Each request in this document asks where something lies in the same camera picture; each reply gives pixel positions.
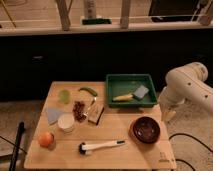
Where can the black pole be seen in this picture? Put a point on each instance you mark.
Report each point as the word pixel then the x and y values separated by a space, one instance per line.
pixel 21 129

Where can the green object on shelf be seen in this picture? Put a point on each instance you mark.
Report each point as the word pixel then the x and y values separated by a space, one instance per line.
pixel 96 21

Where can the yellow banana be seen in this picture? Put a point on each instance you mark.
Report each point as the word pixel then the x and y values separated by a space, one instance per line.
pixel 126 97

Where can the small metal spoon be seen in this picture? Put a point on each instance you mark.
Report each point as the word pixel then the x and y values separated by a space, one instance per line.
pixel 86 112

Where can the dark red grapes bunch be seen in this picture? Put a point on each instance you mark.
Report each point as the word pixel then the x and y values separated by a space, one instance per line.
pixel 78 110

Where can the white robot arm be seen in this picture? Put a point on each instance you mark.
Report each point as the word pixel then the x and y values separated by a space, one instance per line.
pixel 185 82

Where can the green chili pepper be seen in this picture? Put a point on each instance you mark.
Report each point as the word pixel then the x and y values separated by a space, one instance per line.
pixel 89 90

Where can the orange fruit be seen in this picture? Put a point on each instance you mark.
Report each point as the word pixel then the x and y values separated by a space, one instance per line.
pixel 45 139

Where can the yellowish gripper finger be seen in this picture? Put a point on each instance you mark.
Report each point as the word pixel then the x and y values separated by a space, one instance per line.
pixel 168 116

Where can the white plastic cup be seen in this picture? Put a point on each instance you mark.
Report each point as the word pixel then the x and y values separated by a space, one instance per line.
pixel 66 122

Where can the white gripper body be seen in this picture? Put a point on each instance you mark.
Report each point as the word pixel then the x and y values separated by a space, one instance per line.
pixel 167 106

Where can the dark brown bowl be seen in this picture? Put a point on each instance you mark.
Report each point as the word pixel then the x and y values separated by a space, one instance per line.
pixel 145 129

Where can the wooden block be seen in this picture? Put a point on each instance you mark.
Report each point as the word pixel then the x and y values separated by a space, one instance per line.
pixel 95 113

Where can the green translucent cup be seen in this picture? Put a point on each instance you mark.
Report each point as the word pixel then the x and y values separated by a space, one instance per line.
pixel 64 96

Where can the white handled dish brush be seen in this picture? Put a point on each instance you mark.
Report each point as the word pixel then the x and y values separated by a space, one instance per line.
pixel 85 148

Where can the green plastic tray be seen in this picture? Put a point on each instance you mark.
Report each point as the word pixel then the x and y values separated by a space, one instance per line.
pixel 121 84

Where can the blue grey sponge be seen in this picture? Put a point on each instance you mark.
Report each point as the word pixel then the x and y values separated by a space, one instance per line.
pixel 140 92

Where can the light blue cloth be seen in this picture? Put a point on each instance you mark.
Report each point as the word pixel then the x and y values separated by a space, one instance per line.
pixel 52 115

